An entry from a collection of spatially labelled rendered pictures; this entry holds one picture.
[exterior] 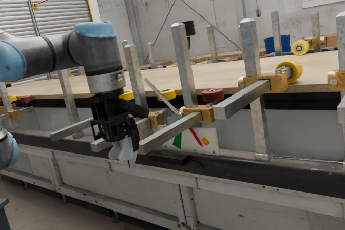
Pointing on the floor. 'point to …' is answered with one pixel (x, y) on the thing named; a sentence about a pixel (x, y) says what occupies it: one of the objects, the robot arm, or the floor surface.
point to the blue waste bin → (281, 44)
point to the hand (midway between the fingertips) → (131, 161)
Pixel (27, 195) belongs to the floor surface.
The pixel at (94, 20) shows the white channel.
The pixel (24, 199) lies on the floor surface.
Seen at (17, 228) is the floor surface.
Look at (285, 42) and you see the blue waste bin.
